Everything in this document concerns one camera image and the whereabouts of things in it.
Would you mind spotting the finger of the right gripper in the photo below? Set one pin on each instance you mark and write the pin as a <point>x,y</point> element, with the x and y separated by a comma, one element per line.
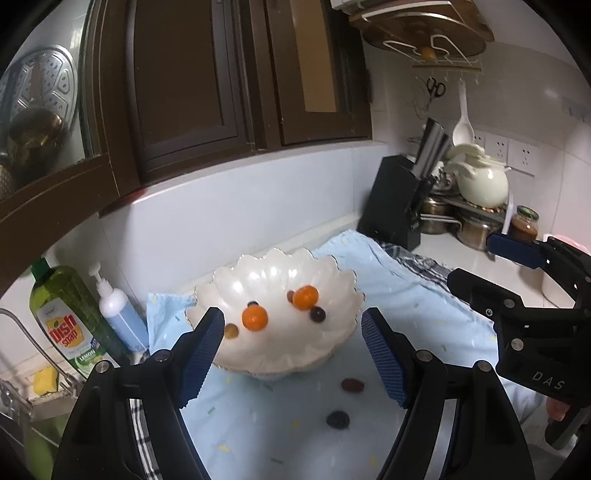
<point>524,253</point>
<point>483,296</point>

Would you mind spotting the chrome kitchen faucet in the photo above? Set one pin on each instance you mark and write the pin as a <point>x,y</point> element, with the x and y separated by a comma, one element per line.
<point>73,386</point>

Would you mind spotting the orange kumquat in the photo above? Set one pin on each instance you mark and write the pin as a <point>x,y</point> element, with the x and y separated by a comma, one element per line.
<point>255,318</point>
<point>305,298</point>

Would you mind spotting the black knife block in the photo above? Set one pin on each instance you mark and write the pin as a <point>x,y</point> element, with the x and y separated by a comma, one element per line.
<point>392,211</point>

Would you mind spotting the dark wooden cabinet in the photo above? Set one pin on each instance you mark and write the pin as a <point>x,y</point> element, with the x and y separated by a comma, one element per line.
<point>166,88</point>

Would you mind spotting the white scalloped bowl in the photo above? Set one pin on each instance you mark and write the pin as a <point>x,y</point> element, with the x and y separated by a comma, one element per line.
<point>291,342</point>

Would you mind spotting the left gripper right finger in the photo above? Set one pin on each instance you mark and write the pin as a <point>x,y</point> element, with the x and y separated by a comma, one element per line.
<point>392,354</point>

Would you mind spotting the dark purple grape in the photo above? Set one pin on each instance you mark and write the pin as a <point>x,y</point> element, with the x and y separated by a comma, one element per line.
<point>338,420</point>

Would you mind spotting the cream ceramic teapot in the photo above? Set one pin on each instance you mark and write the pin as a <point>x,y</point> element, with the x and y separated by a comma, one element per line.
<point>482,180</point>

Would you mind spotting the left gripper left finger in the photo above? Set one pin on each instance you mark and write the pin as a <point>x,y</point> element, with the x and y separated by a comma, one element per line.
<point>192,356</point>

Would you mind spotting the small olive green fruit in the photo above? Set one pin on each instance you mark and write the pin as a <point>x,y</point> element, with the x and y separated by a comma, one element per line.
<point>231,331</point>

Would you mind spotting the light blue towel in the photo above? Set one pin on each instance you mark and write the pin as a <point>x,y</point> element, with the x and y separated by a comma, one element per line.
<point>250,428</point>

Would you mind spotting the person's right hand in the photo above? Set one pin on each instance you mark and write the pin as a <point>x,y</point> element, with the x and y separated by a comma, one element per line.
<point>556,409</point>

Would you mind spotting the blue pump soap bottle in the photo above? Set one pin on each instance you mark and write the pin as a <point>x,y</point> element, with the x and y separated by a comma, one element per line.
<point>120,314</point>

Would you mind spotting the white hanging spoon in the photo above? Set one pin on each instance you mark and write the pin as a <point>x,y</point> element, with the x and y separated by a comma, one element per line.
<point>463,132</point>

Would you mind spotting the wall power sockets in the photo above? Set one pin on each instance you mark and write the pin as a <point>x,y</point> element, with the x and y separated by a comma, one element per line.
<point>515,154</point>

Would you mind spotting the yellow sponge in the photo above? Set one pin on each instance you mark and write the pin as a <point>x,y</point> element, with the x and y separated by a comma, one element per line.
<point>45,381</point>

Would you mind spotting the red-brown grape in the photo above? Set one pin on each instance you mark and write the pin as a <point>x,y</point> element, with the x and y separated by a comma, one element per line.
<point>353,385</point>

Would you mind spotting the green dish soap bottle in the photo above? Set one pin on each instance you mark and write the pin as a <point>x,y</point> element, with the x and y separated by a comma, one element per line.
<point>69,316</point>

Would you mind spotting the stainless steel pots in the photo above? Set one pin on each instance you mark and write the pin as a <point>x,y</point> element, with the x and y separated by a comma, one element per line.
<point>470,224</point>

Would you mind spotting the metal steamer plate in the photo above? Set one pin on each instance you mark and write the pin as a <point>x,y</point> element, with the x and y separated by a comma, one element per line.
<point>39,98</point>

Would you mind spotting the black scissors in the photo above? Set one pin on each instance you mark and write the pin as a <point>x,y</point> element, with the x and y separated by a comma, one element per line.
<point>435,88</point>

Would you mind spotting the glass jar of sauce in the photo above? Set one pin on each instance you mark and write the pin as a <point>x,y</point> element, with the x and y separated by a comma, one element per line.
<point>524,224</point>

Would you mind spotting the wall rack with boards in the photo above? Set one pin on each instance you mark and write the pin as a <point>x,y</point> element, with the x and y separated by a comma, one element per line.
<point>431,32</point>

